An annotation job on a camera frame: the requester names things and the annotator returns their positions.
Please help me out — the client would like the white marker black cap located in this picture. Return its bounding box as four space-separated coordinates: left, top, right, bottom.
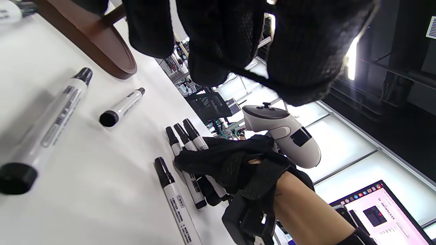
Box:
154 157 202 245
173 123 222 207
0 0 36 24
99 87 146 128
165 126 208 210
183 118 229 202
0 67 93 195

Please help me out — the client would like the brown wooden hook stand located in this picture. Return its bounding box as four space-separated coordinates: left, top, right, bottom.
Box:
33 0 138 80

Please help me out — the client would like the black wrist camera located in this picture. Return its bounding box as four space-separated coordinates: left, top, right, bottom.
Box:
221 194 277 245

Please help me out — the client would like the open laptop screen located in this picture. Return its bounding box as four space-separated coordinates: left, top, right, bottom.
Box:
329 180 426 245

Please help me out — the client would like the grey white hand controller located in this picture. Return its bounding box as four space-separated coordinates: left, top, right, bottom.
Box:
242 102 321 169

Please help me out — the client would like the person's right hand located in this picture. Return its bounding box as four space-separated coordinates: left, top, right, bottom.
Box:
174 134 315 205

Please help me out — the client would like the black mesh office chair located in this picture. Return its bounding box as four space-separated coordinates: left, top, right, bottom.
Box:
186 92 233 125

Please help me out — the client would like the person's right forearm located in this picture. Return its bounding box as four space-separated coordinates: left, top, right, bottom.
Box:
272 171 368 245

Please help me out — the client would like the black wrist strap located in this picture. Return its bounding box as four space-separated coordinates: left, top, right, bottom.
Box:
336 226 378 245

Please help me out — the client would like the person's left hand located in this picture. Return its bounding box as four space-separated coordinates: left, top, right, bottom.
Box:
122 0 378 107

